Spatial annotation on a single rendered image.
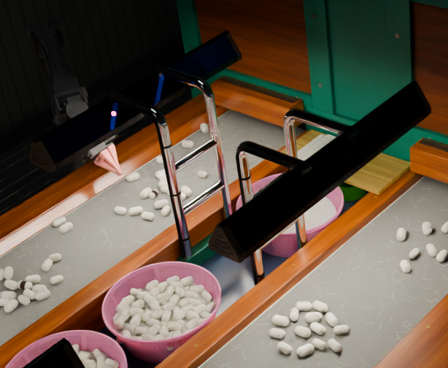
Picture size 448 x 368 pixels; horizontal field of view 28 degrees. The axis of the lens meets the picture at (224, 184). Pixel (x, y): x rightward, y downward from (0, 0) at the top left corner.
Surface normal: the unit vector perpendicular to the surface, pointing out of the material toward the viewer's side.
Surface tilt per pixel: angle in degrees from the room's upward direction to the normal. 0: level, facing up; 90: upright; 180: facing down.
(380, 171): 0
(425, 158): 90
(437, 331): 0
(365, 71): 90
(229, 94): 90
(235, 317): 0
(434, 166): 90
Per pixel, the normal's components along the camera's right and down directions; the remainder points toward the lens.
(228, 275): -0.14, -0.83
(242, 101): -0.68, 0.48
